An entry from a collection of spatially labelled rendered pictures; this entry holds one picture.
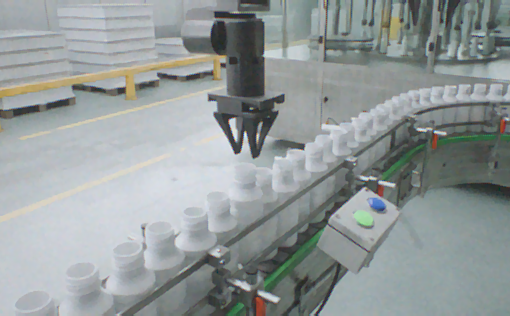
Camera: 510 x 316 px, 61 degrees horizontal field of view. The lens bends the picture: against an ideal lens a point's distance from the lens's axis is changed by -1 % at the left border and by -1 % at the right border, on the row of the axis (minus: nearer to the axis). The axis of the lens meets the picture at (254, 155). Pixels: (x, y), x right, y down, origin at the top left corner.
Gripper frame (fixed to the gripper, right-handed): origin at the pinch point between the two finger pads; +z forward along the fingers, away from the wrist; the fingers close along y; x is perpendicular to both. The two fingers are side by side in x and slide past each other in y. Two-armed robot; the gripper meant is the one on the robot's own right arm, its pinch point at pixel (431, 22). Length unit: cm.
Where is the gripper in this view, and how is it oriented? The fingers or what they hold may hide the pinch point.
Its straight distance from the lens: 100.0
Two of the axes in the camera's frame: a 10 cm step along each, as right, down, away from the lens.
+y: -8.2, -2.1, 5.3
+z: -0.1, 9.4, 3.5
